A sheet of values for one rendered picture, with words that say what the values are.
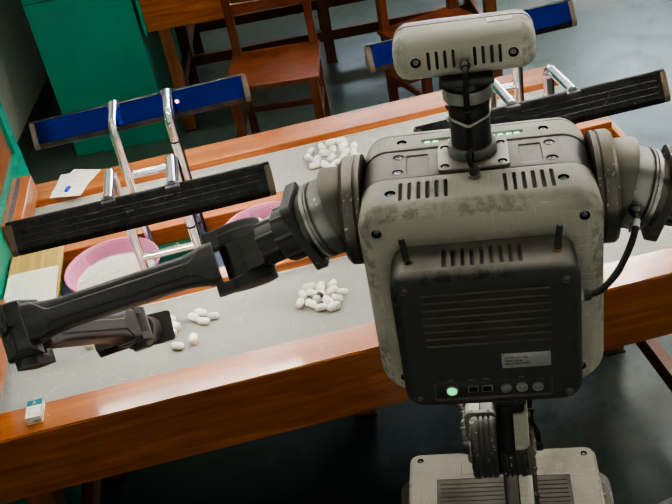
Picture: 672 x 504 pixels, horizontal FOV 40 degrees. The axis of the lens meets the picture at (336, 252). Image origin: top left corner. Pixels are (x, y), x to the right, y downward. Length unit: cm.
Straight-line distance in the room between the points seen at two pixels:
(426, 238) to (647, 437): 176
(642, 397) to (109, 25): 313
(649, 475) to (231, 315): 128
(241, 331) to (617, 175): 120
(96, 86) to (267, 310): 286
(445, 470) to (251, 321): 59
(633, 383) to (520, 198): 189
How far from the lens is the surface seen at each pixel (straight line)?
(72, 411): 216
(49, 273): 264
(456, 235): 125
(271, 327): 224
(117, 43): 486
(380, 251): 126
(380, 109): 309
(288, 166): 290
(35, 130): 271
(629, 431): 292
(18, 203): 288
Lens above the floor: 210
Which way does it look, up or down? 34 degrees down
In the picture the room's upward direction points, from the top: 11 degrees counter-clockwise
